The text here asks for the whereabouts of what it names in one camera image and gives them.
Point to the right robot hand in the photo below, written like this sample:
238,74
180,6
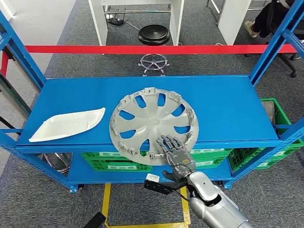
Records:
178,157

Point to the grey wheel hubcap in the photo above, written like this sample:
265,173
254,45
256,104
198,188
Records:
152,122

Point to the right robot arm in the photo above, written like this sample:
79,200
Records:
213,204

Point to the blue metal shelf rack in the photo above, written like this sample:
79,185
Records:
213,110

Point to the white plastic trim part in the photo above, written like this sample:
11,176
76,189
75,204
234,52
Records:
66,126

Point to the chrome car part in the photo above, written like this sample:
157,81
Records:
56,162

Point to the yellow floor tape rectangle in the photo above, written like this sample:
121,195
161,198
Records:
105,201

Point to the red barrier tape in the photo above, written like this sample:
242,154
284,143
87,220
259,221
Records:
142,49

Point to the black flat device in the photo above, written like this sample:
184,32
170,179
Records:
95,221

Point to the black round stool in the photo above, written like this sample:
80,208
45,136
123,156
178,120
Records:
154,34

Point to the white table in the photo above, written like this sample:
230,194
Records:
232,22
176,22

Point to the black power strip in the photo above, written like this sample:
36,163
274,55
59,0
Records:
115,21

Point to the black office chair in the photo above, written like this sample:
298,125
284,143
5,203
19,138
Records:
288,64

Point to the person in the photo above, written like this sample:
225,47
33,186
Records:
268,19

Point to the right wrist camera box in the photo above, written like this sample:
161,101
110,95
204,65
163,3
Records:
152,178

